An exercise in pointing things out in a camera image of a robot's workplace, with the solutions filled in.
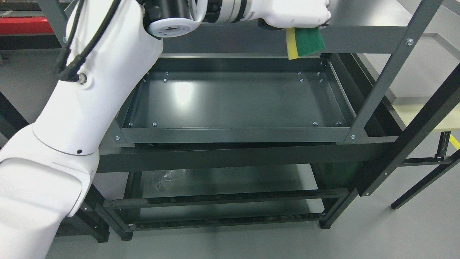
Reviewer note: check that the white robotic left hand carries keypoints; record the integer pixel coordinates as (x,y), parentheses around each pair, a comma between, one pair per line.
(289,13)

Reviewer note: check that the green yellow sponge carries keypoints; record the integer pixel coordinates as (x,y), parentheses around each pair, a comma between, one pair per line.
(302,42)

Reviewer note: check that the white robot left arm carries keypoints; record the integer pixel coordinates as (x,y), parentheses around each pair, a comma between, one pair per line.
(48,166)

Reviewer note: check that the dark metal cart shelf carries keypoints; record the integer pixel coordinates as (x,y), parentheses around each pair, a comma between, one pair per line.
(240,108)

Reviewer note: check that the red bar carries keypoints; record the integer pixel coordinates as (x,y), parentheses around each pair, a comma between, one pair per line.
(24,26)

